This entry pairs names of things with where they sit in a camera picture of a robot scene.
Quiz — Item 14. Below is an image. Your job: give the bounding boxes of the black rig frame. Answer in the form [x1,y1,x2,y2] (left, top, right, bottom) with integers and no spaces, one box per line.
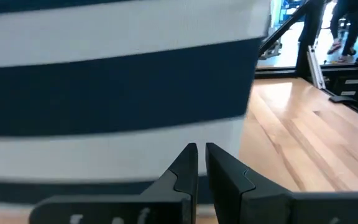
[255,0,358,78]

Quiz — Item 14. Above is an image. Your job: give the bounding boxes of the person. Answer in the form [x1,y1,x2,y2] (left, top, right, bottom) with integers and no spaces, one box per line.
[326,0,358,63]

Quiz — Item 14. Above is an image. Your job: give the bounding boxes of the aluminium rail profile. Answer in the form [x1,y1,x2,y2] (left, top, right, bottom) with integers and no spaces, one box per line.
[306,45,326,90]

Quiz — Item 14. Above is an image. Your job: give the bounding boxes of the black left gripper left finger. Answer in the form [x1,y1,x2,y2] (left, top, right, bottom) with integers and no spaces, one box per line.
[29,142,199,224]

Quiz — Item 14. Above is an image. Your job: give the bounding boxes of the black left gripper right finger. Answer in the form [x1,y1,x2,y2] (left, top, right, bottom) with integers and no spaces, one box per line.
[205,142,358,224]

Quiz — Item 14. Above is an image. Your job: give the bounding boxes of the navy white striped fabric basket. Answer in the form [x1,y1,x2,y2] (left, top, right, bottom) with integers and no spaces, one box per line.
[0,0,273,206]

